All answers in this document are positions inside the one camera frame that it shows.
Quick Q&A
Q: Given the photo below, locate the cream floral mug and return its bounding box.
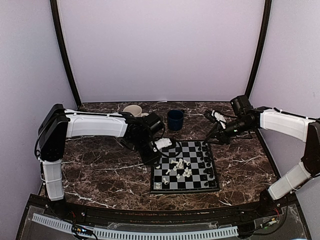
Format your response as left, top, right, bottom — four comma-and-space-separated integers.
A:
123, 104, 149, 118

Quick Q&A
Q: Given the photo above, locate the right black frame post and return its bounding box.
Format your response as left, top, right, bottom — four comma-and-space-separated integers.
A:
244, 0, 272, 99

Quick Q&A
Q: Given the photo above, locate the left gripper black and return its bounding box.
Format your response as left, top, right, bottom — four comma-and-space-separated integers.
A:
130, 135, 161, 167

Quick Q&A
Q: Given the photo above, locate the white pawn near front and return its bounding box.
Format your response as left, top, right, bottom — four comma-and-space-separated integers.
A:
163, 177, 169, 185

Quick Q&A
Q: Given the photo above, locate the left black frame post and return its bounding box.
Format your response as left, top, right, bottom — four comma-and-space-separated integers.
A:
49, 0, 82, 108

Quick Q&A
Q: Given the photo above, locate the black front rail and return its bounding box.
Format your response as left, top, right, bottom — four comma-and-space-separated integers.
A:
27, 193, 298, 226

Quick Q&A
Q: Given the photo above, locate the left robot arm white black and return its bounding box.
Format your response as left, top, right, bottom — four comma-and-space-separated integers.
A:
34, 104, 172, 218

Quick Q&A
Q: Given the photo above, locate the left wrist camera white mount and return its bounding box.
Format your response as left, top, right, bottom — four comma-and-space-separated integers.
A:
153, 138, 176, 152

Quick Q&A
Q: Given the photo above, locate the white perforated cable duct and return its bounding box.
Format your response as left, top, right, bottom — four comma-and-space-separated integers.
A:
31, 213, 239, 240

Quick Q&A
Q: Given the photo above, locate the dark blue mug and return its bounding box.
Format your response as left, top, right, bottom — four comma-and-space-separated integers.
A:
167, 109, 185, 132

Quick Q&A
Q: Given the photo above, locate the black silver chess board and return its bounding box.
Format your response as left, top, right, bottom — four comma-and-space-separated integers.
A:
150, 140, 220, 194

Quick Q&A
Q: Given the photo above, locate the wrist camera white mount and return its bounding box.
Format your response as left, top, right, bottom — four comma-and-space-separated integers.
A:
203, 110, 227, 124
153, 138, 176, 152

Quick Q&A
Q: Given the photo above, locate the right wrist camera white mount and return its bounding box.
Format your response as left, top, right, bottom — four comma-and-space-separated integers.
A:
203, 110, 227, 124

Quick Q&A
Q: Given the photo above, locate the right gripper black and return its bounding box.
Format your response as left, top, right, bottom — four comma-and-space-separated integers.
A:
205, 117, 253, 146

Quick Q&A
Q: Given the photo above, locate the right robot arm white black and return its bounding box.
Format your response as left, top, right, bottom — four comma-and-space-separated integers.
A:
204, 95, 320, 217

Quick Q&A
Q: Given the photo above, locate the black frame post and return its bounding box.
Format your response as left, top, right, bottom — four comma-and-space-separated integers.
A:
244, 0, 272, 99
49, 0, 82, 108

